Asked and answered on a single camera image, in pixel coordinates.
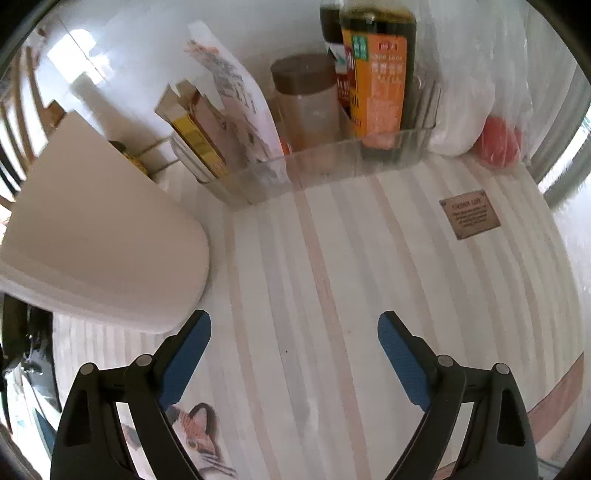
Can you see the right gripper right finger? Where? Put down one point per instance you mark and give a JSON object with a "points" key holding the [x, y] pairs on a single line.
{"points": [[498, 443]]}

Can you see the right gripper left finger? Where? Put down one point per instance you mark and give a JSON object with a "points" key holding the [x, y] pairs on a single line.
{"points": [[90, 443]]}

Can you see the beige utensil holder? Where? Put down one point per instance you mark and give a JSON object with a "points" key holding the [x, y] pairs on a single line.
{"points": [[90, 236]]}

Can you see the brown label patch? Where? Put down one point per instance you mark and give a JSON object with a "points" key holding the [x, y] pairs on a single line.
{"points": [[470, 214]]}

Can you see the red tomato in bag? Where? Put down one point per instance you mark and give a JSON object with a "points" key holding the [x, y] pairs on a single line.
{"points": [[499, 146]]}

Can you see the clear plastic organizer tray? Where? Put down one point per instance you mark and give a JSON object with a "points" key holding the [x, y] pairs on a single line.
{"points": [[350, 158]]}

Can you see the yellow seasoning box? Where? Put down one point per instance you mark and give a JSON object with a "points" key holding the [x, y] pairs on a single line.
{"points": [[196, 130]]}

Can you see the white printed seasoning packet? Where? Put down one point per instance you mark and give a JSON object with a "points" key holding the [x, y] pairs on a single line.
{"points": [[244, 104]]}

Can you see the white plastic bag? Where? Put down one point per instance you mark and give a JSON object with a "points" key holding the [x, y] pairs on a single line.
{"points": [[478, 52]]}

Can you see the brown lid spice jar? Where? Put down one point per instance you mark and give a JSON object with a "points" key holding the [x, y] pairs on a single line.
{"points": [[307, 93]]}

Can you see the orange label sauce bottle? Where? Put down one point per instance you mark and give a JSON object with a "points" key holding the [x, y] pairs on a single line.
{"points": [[380, 44]]}

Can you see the red cap dark bottle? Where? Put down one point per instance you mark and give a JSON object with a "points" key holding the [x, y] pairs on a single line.
{"points": [[332, 34]]}

